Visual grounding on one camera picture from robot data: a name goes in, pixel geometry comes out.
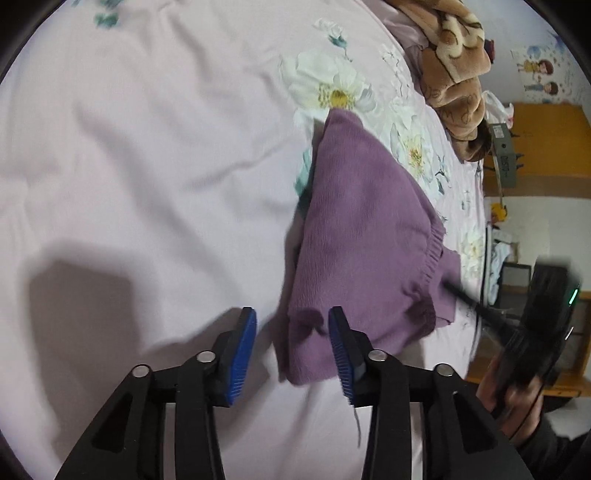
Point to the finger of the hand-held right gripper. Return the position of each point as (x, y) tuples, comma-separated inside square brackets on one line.
[(480, 310)]

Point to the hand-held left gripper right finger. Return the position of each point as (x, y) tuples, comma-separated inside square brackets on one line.
[(341, 357)]

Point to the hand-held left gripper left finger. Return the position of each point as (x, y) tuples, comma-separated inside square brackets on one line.
[(242, 355)]

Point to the purple knit garment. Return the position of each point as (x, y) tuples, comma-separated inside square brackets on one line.
[(369, 221)]

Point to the person's right forearm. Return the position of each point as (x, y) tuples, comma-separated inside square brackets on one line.
[(554, 452)]

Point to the person's right hand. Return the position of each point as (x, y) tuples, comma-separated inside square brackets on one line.
[(521, 410)]

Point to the light blue cloth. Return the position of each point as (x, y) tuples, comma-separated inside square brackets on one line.
[(496, 267)]

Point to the black framed panel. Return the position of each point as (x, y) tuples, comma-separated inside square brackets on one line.
[(512, 277)]

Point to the yellow toy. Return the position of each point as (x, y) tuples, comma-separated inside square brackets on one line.
[(498, 212)]

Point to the grey box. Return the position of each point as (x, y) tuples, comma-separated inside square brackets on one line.
[(503, 157)]

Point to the orange wooden cabinet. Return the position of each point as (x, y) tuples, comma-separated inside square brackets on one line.
[(554, 138)]

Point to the white plastic bag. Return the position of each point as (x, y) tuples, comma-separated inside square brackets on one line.
[(496, 108)]

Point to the pink floral bedsheet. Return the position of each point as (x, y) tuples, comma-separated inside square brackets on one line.
[(138, 138)]

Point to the brown patterned blanket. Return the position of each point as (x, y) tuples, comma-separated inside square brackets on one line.
[(457, 55)]

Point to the black bed frame rail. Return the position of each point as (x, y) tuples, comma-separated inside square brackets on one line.
[(483, 258)]

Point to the wall poster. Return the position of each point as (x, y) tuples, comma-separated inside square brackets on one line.
[(542, 69)]

